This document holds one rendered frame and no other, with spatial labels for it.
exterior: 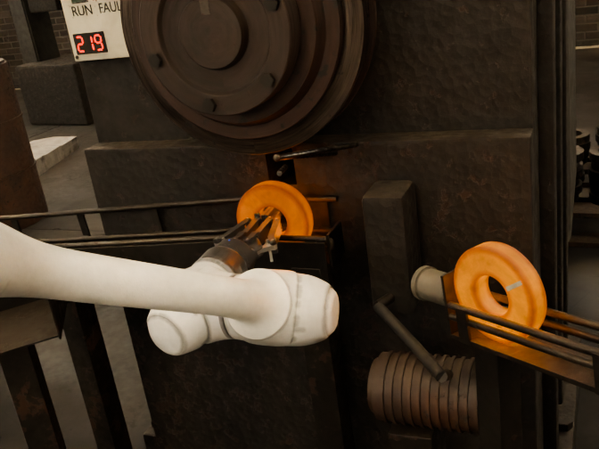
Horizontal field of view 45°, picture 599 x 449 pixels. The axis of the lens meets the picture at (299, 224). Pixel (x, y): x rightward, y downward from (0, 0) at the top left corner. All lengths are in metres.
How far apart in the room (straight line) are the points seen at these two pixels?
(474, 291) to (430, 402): 0.23
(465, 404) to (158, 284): 0.58
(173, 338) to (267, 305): 0.17
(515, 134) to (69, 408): 1.63
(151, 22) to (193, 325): 0.52
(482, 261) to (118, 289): 0.53
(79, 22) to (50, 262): 0.88
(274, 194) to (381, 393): 0.42
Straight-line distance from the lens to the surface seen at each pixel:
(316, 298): 1.03
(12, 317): 1.61
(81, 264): 0.88
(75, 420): 2.34
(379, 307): 1.32
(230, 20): 1.21
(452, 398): 1.26
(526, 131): 1.34
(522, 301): 1.08
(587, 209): 2.98
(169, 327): 1.09
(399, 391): 1.27
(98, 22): 1.63
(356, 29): 1.23
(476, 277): 1.13
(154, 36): 1.29
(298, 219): 1.38
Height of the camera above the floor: 1.23
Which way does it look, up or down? 21 degrees down
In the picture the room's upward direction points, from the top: 8 degrees counter-clockwise
